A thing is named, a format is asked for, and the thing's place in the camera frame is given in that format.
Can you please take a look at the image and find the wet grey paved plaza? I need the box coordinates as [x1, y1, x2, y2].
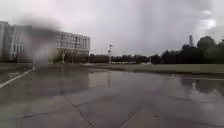
[0, 63, 224, 128]

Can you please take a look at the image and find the grass lawn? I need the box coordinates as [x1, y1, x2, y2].
[84, 63, 224, 75]

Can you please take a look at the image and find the tall tower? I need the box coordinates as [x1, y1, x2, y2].
[189, 34, 194, 48]

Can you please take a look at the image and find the row of dark trees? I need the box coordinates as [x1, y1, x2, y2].
[88, 35, 224, 65]

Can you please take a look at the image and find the large pale multi-storey building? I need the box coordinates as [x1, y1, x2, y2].
[0, 21, 92, 64]

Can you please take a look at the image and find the street lamp pole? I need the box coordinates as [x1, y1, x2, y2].
[107, 44, 114, 65]

